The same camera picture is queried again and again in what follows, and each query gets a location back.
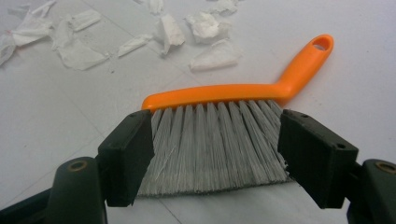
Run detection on orange hand brush grey bristles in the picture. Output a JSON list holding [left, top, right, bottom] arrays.
[[136, 33, 335, 197]]

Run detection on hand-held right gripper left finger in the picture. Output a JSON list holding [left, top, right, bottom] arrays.
[[97, 109, 156, 208]]

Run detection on clear plastic wrap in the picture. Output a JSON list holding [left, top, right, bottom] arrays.
[[0, 0, 245, 74]]

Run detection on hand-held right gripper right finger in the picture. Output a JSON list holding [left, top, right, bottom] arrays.
[[277, 108, 360, 210]]

